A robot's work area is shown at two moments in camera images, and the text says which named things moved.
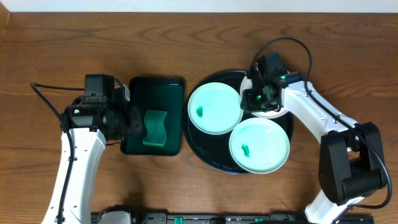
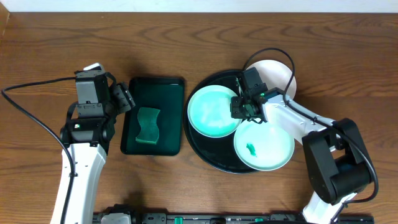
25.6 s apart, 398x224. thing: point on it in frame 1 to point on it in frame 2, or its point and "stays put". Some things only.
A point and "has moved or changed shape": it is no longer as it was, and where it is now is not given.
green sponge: (156, 132) has moved or changed shape
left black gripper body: (134, 121) to (123, 97)
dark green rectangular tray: (157, 94) stays put
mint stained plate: (259, 145) has moved or changed shape
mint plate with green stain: (215, 108) stays put
